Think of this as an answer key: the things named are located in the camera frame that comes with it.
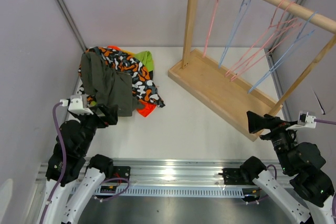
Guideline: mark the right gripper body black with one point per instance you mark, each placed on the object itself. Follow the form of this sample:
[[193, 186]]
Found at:
[[280, 136]]

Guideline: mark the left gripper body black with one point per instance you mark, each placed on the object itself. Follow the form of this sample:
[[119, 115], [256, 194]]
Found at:
[[91, 123]]

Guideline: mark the dark olive shorts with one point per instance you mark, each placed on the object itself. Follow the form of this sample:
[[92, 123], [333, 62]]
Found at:
[[108, 86]]

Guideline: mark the bright orange shorts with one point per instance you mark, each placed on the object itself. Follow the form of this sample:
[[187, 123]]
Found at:
[[147, 109]]

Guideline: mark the camouflage orange black shorts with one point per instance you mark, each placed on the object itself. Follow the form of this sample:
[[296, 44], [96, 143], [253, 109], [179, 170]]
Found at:
[[143, 87]]

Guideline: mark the lime green shorts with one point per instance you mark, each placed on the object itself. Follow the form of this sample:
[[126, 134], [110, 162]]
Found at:
[[146, 58]]

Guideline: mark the blue hanger with camouflage shorts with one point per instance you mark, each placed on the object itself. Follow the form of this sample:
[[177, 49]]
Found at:
[[244, 6]]

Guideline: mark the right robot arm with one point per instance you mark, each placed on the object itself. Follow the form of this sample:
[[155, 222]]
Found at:
[[301, 162]]

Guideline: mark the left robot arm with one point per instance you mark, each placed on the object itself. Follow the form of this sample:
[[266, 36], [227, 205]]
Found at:
[[74, 138]]

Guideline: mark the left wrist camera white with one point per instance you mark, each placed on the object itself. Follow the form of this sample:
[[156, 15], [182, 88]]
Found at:
[[77, 104]]

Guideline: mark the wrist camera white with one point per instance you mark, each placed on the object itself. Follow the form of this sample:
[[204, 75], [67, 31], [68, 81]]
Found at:
[[77, 104], [306, 120]]

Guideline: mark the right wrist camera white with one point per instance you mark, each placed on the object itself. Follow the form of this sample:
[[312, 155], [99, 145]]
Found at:
[[306, 120]]

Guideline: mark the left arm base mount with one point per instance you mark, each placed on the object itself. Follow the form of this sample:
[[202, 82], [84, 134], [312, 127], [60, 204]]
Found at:
[[118, 172]]

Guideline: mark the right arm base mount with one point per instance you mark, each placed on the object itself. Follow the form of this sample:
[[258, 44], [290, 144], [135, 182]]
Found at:
[[236, 175]]

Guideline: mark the aluminium mounting rail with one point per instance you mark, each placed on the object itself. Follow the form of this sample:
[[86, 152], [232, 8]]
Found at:
[[173, 179]]

